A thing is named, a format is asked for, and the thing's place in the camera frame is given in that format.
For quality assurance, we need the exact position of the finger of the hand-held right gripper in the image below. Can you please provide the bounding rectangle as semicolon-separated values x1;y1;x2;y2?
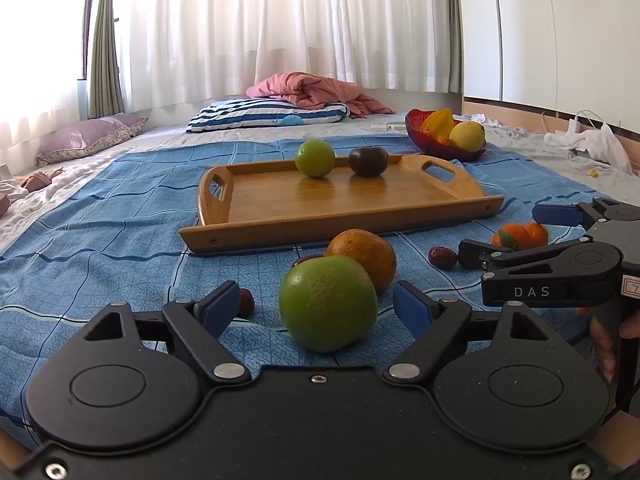
458;238;583;274
531;199;626;229

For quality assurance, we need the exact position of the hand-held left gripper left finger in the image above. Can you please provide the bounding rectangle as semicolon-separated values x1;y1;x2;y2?
82;281;252;386

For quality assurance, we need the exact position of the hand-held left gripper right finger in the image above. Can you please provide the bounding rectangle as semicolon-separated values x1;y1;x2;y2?
384;281;555;386

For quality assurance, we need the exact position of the small tangerine with stem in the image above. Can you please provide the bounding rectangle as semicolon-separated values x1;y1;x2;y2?
491;223;532;252

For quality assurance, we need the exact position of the large orange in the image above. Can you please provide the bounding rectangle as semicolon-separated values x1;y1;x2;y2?
326;228;397;295

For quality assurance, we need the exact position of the green apple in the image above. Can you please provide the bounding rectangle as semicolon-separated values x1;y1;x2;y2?
295;139;336;179
278;255;379;353

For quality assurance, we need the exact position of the wooden tray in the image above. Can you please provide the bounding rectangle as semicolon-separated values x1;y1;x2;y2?
179;154;505;253

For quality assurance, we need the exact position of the person's right hand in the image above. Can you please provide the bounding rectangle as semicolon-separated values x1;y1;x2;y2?
577;305;640;385

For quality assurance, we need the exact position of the white clothes pile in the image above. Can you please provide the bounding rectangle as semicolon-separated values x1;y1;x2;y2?
544;122;637;175

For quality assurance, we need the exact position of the red glass bowl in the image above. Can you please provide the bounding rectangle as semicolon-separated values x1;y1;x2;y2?
405;108;487;162

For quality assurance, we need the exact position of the yellow mango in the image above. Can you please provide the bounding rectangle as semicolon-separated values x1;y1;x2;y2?
448;120;486;152

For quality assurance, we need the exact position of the yellow starfruit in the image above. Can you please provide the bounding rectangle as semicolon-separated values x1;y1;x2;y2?
419;108;457;136

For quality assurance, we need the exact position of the blue checked sheet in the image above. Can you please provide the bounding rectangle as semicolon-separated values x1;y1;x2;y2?
0;136;640;453

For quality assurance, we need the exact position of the dark purple round fruit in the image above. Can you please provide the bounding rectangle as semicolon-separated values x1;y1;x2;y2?
348;146;390;179

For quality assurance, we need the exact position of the white wardrobe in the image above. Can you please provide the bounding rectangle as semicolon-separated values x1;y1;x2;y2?
461;0;640;136

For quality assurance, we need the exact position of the blue striped pillow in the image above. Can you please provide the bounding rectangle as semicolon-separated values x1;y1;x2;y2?
186;98;350;133

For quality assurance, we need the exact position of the green curtain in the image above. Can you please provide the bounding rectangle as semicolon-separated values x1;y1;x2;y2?
87;0;126;120
446;0;464;95

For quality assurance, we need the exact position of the purple pillow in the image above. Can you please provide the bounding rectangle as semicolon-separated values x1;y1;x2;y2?
36;114;149;167

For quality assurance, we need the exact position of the pink cloth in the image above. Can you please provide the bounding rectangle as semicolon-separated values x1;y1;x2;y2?
14;168;66;194

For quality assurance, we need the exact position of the pink blanket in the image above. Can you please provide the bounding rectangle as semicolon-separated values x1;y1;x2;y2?
246;72;396;119

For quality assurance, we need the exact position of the white sheer curtain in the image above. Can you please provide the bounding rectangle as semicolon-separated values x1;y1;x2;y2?
0;0;97;133
115;0;463;111

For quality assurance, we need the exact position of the white charger cable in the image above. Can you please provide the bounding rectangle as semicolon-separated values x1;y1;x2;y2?
569;110;607;134

